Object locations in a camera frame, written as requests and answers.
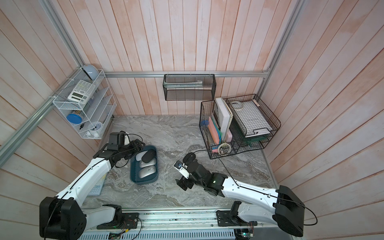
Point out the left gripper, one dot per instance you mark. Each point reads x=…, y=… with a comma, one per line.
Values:
x=137, y=146

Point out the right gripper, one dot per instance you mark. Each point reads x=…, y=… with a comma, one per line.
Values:
x=182, y=183

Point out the white computer mouse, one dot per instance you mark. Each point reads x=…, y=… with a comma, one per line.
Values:
x=140, y=155

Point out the teal storage box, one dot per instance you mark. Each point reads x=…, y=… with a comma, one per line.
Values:
x=135, y=169

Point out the silver mouse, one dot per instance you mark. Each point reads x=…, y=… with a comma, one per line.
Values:
x=152, y=162
x=147, y=171

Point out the silver mouse front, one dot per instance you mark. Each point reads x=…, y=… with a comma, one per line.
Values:
x=152, y=162

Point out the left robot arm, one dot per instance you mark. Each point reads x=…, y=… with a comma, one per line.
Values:
x=62, y=218

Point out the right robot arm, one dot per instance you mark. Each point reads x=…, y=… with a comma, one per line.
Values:
x=280, y=206

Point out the white tape dispenser cup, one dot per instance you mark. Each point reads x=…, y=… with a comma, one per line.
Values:
x=94, y=129

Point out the yellow calculator on table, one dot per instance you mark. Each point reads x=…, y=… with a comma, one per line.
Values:
x=97, y=189

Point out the tape roll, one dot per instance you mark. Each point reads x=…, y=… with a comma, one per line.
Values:
x=224, y=149

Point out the blue lid container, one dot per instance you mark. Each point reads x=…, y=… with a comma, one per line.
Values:
x=74, y=118

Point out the pink folder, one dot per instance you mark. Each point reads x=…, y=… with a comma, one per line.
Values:
x=216, y=136

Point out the white calculator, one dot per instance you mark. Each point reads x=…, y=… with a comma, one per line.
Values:
x=82, y=92

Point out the white book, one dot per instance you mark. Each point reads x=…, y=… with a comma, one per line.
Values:
x=223, y=117

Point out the grid notepad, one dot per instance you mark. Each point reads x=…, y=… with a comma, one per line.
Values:
x=250, y=118

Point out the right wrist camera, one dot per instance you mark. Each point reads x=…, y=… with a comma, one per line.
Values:
x=180, y=167

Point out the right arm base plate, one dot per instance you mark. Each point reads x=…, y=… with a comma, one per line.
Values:
x=226, y=219

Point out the white wire wall shelf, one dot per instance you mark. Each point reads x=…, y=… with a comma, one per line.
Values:
x=100, y=107

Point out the black wire file organizer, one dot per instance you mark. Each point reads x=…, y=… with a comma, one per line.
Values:
x=206, y=111

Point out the black mesh wall basket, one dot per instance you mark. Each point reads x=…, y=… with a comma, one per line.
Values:
x=189, y=87

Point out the black wire tray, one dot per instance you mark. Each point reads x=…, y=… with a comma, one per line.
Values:
x=267, y=113

